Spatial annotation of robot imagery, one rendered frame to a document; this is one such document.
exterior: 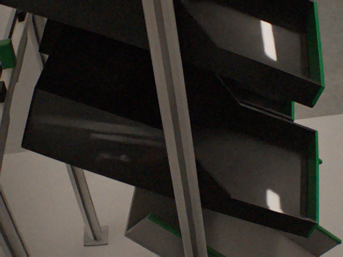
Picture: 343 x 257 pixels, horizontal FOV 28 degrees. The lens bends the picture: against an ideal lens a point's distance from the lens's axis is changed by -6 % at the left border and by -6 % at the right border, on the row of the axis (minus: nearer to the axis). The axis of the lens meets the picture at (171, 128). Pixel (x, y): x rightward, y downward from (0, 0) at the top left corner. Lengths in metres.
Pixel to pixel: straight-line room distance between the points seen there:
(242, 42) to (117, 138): 0.13
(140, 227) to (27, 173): 0.62
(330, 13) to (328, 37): 0.21
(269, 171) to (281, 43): 0.15
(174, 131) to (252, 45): 0.10
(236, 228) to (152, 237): 0.15
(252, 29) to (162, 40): 0.13
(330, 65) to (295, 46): 2.28
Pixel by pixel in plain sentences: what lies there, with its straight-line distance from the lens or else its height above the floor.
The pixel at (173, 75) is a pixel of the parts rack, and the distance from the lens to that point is 0.51.
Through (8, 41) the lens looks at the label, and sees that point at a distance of 0.71.
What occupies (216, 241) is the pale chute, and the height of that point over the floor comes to 1.11.
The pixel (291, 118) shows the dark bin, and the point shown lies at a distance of 0.76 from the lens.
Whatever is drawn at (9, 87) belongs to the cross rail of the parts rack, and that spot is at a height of 1.31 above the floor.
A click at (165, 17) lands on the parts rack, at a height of 1.45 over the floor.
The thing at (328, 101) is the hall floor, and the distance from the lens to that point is 2.69.
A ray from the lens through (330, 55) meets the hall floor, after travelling 2.94.
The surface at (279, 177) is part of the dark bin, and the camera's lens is 0.70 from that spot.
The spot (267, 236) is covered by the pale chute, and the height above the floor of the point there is 1.06.
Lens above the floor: 1.70
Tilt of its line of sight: 41 degrees down
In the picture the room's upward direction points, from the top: 9 degrees counter-clockwise
